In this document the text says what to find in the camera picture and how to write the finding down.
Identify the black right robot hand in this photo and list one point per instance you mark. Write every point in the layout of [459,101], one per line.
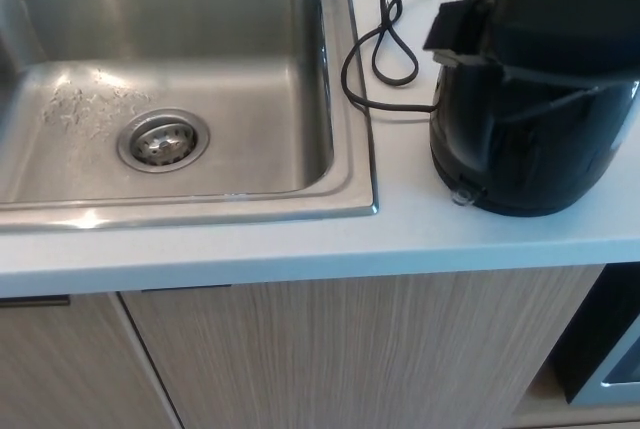
[565,9]

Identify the black electric kettle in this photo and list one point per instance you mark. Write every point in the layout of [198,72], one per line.
[540,139]

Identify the black kettle base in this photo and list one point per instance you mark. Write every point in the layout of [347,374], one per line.
[525,210]

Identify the built-in kitchen appliance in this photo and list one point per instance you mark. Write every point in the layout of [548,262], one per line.
[600,339]

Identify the stainless steel sink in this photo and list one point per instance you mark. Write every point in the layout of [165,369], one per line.
[200,49]

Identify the metal sink drain strainer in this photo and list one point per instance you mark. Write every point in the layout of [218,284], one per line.
[164,141]

